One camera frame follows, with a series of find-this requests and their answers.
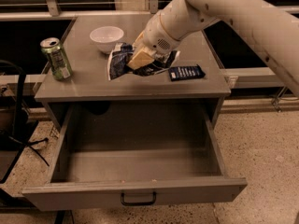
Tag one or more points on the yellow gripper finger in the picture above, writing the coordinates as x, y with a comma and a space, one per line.
141, 57
139, 42

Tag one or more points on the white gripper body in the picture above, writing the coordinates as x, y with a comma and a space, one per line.
154, 35

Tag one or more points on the blue chip bag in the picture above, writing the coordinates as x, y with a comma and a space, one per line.
119, 58

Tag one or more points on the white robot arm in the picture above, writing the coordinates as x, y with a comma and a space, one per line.
272, 33

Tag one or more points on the open grey top drawer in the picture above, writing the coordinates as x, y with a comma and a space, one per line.
136, 147

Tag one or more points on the white bowl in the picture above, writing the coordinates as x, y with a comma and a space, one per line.
106, 37

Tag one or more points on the dark blue snack bar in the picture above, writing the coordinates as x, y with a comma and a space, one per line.
179, 73

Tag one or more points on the grey metal cabinet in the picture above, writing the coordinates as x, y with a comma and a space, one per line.
90, 76

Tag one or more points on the green soda can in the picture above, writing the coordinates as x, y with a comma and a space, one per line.
60, 66

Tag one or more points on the black drawer handle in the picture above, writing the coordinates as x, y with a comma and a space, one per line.
143, 199

